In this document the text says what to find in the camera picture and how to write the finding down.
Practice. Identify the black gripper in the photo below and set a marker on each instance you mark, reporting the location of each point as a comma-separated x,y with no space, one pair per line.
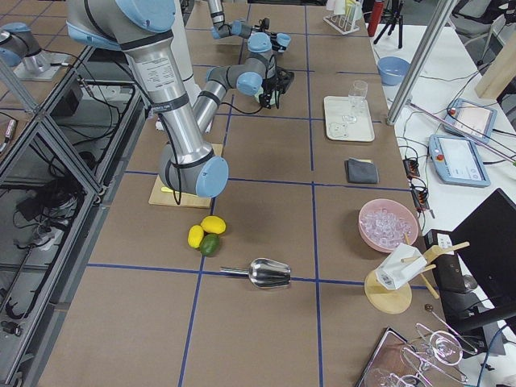
267,97
273,40

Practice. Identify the light blue cup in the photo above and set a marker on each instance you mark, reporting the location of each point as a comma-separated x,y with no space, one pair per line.
285,43

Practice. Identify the light green bowl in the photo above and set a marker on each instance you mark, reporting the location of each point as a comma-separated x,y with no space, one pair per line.
273,98

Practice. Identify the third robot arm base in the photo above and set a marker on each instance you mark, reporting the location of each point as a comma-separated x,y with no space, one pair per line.
21,51

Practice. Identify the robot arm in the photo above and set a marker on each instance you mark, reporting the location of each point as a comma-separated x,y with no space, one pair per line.
241,28
143,31

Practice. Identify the blue bowl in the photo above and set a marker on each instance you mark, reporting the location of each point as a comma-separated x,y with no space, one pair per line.
392,70

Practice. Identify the pink bowl of ice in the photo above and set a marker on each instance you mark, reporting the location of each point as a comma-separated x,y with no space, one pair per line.
383,224

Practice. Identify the metal ice scoop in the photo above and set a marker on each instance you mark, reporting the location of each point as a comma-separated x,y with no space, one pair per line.
264,273

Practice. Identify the cream bear tray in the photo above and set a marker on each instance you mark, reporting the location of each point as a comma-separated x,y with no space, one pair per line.
337,129

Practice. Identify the clear wine glass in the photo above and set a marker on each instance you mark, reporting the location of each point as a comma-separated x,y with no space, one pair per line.
357,98

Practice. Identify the red bottle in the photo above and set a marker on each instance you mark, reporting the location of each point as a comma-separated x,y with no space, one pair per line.
375,17

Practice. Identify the black tripod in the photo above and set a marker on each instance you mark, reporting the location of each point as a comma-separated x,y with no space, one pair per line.
395,20

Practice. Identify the grey folded cloth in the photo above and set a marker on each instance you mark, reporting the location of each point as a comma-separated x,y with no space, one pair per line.
359,171

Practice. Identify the yellow plastic knife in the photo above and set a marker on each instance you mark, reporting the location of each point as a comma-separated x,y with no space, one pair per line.
167,190

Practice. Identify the yellow lemon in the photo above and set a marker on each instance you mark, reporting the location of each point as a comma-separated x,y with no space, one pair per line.
213,225
195,236

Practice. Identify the wooden cutting board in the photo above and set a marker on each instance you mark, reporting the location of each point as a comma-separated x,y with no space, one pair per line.
161,197

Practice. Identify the green lime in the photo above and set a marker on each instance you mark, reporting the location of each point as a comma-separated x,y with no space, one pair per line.
209,244

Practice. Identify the blue teach pendant near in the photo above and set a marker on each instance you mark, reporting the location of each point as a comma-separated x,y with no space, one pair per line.
457,161

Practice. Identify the blue teach pendant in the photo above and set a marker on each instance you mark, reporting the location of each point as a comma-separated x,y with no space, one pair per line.
457,161
471,118

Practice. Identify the blue teach pendant far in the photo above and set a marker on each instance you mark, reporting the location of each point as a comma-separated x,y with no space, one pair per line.
471,118

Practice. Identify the white paper cup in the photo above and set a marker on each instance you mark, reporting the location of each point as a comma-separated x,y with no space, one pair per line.
403,264

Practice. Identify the wooden mug tree stand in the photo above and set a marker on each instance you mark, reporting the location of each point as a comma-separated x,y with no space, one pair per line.
397,301

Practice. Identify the black monitor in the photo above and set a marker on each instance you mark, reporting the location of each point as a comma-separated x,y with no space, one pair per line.
490,258

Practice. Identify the glass rack with glasses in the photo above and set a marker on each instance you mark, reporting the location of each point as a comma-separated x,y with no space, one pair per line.
432,357

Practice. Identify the white wire cup rack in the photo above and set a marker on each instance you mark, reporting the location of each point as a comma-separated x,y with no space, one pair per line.
344,15

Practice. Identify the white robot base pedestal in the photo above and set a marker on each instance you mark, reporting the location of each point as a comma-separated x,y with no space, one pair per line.
180,50

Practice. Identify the aluminium frame post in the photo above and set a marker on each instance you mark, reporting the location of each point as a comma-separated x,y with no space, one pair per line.
438,20

